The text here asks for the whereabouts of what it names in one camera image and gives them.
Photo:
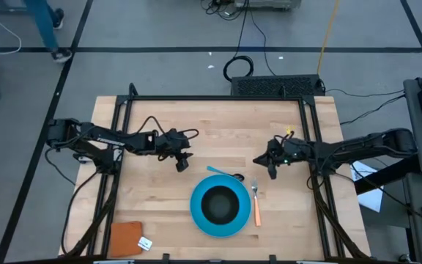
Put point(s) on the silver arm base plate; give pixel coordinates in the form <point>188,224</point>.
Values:
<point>117,155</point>

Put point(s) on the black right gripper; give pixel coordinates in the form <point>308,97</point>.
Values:
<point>278,154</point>

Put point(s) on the black frame clip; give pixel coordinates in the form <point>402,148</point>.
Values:
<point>273,259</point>
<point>166,259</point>

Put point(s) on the blue plate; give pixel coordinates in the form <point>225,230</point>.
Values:
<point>196,205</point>

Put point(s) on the person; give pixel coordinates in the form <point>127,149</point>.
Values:
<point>44,25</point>

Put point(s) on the white tag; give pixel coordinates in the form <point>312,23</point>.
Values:
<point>145,243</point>

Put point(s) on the black table frame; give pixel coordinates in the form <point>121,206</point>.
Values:
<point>214,98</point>

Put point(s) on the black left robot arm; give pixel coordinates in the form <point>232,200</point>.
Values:
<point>108,141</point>

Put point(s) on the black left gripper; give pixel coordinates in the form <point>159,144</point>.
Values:
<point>172,143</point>

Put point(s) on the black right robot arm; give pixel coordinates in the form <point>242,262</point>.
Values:
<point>361,146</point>

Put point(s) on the black mesh computer tower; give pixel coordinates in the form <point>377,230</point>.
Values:
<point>273,86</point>

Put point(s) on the grey device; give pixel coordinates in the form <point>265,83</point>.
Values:
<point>269,3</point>

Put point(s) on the silver aluminium bracket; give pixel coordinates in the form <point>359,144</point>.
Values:
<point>114,262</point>
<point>310,262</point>

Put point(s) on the orange cloth napkin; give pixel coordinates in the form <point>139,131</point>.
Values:
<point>125,240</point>

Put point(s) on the dark grey bowl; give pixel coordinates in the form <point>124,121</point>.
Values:
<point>220,205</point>

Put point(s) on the white paper sheet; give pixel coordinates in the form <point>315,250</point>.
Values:
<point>370,198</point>

